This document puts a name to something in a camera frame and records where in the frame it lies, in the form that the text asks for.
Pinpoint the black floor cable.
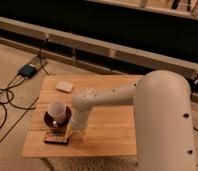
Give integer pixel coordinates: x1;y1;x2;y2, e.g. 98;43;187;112
0;39;50;153

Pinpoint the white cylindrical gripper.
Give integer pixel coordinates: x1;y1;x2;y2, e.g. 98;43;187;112
69;110;90;132

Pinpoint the white ceramic cup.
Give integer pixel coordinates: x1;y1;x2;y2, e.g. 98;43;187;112
47;101;66;124

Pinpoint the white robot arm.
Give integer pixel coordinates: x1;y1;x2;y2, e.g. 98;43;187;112
70;70;196;171

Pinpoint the long wooden beam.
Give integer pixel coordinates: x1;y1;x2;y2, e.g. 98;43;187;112
0;17;198;79

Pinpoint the dark rectangular eraser block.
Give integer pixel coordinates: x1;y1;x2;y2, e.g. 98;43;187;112
44;132;69;144

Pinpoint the white folded cloth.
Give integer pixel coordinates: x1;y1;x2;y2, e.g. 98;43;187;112
56;81;74;93

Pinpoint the dark brown saucer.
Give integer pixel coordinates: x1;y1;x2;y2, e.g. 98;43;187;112
44;107;72;128

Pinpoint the small wooden table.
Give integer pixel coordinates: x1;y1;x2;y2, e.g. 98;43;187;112
22;75;140;158

